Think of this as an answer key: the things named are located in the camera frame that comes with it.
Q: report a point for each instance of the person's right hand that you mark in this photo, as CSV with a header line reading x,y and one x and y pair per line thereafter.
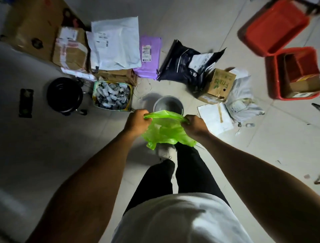
x,y
196,126

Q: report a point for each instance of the person's left hand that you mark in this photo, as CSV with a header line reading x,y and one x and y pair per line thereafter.
x,y
136,123

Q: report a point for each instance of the person's left fingers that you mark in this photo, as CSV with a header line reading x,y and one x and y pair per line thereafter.
x,y
145,117

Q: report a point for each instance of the person's right fingers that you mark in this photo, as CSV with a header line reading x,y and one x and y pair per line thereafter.
x,y
186,121

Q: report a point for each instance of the green plastic bag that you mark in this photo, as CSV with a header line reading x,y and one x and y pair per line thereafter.
x,y
166,130

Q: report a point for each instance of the person's right forearm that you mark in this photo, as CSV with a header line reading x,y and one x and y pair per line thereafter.
x,y
262,185

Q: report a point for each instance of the person's left forearm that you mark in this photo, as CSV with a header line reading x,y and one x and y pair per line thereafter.
x,y
85,190

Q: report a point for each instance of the grey round bin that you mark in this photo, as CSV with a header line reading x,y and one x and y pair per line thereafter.
x,y
168,104

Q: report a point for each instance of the flat white envelope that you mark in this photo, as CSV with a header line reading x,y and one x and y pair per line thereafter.
x,y
215,118

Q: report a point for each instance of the person's white shoe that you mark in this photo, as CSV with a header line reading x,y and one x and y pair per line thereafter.
x,y
165,151

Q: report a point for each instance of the box of small bottles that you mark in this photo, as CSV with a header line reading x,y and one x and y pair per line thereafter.
x,y
112,96

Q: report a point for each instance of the small printed cardboard box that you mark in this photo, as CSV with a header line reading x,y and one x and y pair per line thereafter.
x,y
218,86

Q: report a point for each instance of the flat brown cardboard parcel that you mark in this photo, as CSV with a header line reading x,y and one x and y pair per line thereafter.
x,y
117,75

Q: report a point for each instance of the person's black trousers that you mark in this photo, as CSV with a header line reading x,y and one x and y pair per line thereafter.
x,y
180,175

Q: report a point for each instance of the black mailer bag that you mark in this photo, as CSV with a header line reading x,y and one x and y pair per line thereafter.
x,y
185,66

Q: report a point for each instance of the purple mailer bag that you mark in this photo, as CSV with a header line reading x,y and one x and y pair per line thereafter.
x,y
148,58

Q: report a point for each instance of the crumpled white plastic bag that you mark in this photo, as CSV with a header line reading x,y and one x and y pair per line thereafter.
x,y
241,100

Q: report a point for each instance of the white mailer bag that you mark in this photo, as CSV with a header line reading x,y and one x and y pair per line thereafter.
x,y
117,43

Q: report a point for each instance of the black round pot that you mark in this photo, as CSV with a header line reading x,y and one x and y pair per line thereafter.
x,y
65,95

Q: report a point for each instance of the person's white shirt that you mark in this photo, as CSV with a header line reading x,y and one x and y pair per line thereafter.
x,y
182,220

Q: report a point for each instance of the red crate with cardboard box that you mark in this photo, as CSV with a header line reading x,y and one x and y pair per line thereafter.
x,y
275,75

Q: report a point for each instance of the taped brown cardboard parcel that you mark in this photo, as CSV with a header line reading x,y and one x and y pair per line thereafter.
x,y
70,48

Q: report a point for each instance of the black phone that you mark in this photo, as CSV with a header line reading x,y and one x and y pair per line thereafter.
x,y
26,103

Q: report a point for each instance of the brown cardboard box in crate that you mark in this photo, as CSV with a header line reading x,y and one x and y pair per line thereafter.
x,y
301,80

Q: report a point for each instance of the red plastic crate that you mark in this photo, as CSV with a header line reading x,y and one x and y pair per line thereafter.
x,y
273,26

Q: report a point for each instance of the large brown cardboard box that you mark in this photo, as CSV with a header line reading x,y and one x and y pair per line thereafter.
x,y
35,27

